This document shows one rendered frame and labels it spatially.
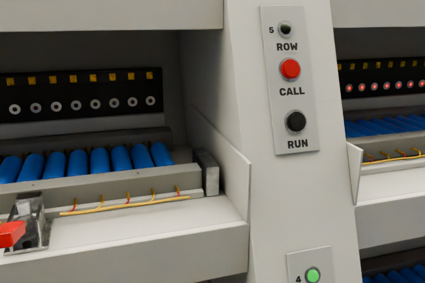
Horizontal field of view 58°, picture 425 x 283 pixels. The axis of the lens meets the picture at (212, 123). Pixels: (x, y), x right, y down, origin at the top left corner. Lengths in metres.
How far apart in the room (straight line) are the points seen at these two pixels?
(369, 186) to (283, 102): 0.13
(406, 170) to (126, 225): 0.29
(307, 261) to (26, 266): 0.20
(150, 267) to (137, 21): 0.19
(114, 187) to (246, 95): 0.13
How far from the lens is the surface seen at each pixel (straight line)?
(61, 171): 0.38
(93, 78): 0.44
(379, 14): 0.41
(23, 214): 0.30
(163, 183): 0.33
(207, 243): 0.30
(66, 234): 0.31
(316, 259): 0.34
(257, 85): 0.31
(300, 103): 0.32
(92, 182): 0.33
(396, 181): 0.41
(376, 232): 0.38
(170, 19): 0.32
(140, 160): 0.37
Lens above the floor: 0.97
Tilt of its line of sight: 3 degrees up
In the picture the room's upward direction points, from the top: 6 degrees counter-clockwise
